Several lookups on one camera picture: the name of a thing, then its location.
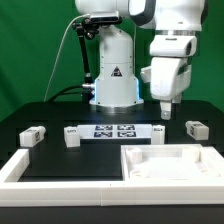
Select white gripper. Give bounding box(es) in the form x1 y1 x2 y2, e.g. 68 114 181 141
150 35 197 120

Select white square table top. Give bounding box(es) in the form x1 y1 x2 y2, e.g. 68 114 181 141
121 144 224 181

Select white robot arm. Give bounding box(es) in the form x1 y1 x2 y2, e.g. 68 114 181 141
75 0 208 120

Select white U-shaped fence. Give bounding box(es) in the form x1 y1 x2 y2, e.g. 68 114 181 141
0 149 224 207

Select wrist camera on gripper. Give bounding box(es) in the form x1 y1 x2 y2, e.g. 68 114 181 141
140 66 151 83

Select black base cables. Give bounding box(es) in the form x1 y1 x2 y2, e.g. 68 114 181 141
47 84 95 103

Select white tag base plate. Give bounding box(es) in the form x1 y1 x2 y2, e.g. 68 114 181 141
77 124 152 140

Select grey camera on mount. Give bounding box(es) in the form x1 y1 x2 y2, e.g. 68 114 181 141
90 11 119 23

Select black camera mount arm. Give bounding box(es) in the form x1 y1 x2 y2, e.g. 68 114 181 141
71 18 101 103

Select white camera cable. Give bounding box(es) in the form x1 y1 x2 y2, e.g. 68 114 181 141
43 13 92 103

